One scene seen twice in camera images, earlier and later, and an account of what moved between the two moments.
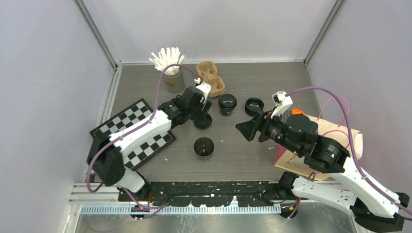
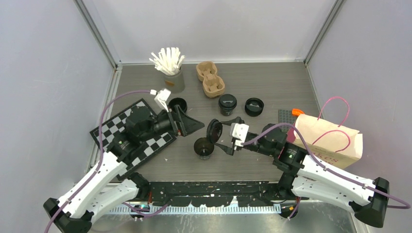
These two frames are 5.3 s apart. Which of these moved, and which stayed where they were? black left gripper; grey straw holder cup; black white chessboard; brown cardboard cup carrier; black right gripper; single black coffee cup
Moved: black right gripper; black left gripper
Stayed: grey straw holder cup; single black coffee cup; black white chessboard; brown cardboard cup carrier
